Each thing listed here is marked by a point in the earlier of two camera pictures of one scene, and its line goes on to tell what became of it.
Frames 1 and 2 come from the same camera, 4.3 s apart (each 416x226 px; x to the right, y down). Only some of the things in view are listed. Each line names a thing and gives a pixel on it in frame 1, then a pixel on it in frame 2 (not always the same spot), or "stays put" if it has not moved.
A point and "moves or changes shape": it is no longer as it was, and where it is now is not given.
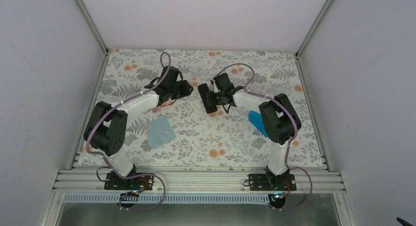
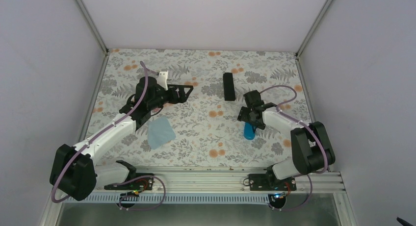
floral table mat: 178,132 stays put
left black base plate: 114,182 stays put
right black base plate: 270,182 stays put
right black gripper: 214,102 to 243,115
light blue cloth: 160,132 stays put
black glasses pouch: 203,89 moves or changes shape
